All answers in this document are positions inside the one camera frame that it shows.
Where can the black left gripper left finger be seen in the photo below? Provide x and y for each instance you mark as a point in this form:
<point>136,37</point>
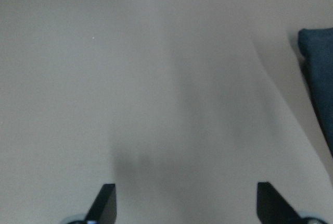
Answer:
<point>104,207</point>

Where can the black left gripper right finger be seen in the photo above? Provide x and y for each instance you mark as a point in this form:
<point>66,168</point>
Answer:
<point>272,208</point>

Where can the black graphic t-shirt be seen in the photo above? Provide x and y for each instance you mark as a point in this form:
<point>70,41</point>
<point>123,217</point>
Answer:
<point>315,45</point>

